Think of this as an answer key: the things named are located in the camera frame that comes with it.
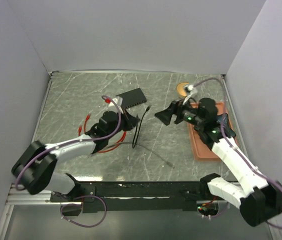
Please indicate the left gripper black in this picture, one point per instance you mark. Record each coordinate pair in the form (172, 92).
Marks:
(131, 121)

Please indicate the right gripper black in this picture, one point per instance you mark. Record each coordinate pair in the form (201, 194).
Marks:
(165, 116)

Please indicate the black network switch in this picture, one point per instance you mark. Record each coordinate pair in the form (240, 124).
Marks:
(132, 98)

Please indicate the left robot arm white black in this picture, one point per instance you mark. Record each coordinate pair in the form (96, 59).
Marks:
(35, 169)

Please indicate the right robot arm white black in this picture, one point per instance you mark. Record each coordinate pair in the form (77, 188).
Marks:
(257, 199)

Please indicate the yellow ceramic bowl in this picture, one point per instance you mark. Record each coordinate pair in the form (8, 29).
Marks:
(180, 89)

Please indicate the salmon pink tray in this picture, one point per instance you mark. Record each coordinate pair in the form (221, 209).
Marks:
(200, 151)

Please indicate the blue star-shaped dish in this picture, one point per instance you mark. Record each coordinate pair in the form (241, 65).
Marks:
(229, 132)

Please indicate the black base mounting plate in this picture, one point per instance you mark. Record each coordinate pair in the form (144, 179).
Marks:
(95, 196)

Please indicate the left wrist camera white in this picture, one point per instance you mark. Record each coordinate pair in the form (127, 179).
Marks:
(113, 102)

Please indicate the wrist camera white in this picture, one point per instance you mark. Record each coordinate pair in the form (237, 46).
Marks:
(113, 102)
(190, 91)

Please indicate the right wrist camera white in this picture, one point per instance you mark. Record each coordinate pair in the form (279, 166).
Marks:
(190, 91)

